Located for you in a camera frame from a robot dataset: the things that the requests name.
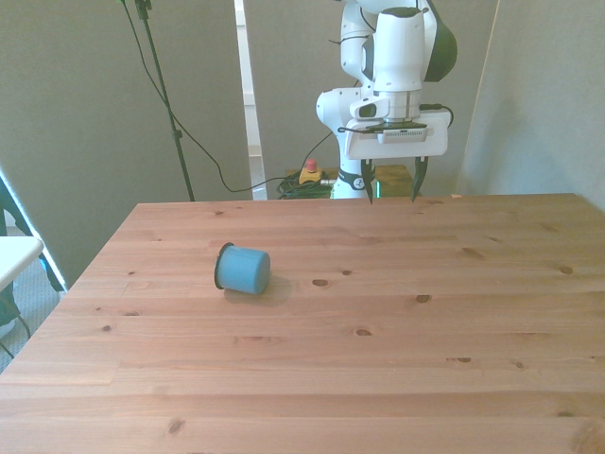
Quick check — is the blue mug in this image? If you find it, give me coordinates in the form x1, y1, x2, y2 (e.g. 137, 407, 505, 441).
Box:
214, 242, 272, 294

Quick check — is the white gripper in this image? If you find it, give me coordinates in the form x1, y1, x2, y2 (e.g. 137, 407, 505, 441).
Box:
343, 110, 451, 206

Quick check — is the black camera stand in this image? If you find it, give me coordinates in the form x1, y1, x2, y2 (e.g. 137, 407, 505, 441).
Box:
133, 0, 198, 203

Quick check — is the white door frame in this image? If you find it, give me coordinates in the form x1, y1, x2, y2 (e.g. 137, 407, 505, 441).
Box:
233, 0, 268, 201

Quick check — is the white side table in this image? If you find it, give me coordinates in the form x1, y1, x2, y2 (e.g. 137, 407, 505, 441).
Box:
0, 235, 45, 293

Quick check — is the green coiled cable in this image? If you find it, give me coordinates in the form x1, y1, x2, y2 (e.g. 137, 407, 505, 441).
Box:
275, 175, 337, 201

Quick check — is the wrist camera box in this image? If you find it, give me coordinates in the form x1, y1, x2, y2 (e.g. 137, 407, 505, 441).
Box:
376, 122, 431, 145

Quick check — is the long black cable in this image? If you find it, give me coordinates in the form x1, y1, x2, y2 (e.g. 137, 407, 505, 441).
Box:
115, 0, 335, 194

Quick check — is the yellow emergency stop button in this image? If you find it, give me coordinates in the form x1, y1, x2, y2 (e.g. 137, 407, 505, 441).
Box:
298, 159, 324, 187

